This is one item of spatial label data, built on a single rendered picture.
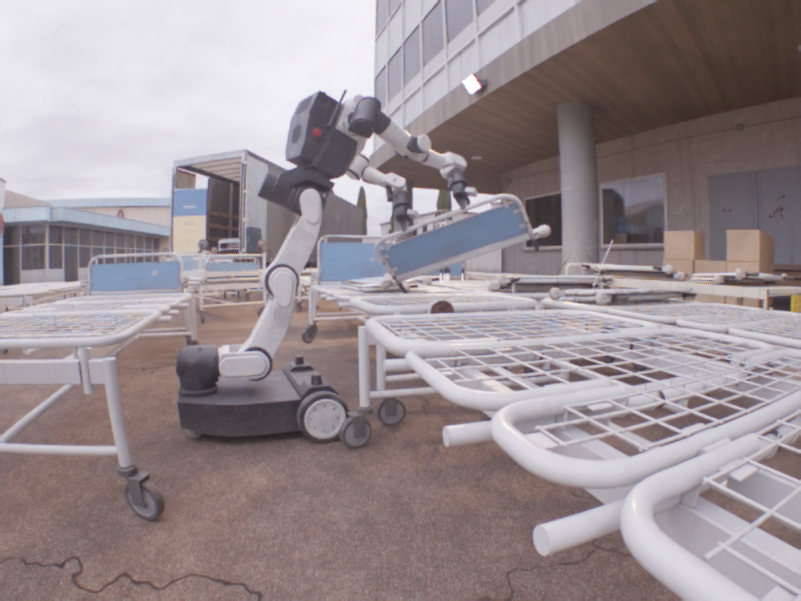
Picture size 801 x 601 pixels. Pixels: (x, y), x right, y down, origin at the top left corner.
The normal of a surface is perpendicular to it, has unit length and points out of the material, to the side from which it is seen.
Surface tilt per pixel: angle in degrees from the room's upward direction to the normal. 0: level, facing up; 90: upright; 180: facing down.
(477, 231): 133
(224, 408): 90
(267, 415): 90
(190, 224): 90
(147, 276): 90
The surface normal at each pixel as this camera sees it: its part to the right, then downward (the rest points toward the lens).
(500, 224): -0.05, 0.74
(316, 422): 0.41, 0.07
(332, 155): 0.54, 0.33
